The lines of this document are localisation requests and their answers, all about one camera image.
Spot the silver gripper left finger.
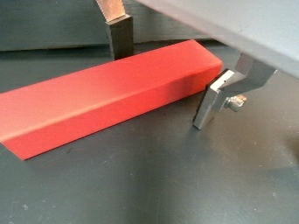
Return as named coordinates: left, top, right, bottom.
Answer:
left=97, top=0, right=134, bottom=60

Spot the red rectangular block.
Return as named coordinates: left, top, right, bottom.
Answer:
left=0, top=40, right=222, bottom=160

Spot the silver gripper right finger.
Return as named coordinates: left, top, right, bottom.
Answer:
left=193, top=53, right=277, bottom=130

